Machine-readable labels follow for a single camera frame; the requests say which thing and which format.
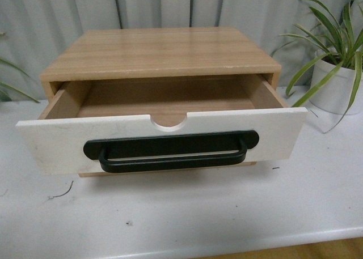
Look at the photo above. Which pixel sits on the wooden drawer cabinet shell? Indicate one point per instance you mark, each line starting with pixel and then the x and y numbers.
pixel 158 53

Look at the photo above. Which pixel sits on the white front wooden drawer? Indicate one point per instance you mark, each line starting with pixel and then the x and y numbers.
pixel 148 107

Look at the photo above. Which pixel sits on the white plant pot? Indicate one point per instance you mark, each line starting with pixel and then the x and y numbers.
pixel 335 94

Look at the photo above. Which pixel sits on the grey white curtain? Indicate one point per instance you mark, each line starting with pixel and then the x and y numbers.
pixel 36 32

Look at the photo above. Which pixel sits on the green spider plant right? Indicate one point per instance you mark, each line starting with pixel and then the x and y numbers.
pixel 335 43

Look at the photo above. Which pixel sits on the black metal drawer handle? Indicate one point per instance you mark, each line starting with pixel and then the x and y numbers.
pixel 170 152

